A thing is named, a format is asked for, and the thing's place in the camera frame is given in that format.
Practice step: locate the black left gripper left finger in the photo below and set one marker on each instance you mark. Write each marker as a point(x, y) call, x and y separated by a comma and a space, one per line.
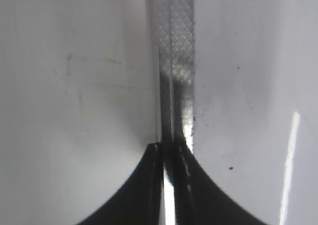
point(137, 201)

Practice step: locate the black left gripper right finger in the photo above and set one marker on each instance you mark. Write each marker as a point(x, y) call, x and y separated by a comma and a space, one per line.
point(197, 199)

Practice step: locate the white board with aluminium frame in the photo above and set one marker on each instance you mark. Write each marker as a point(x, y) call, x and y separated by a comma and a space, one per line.
point(237, 80)

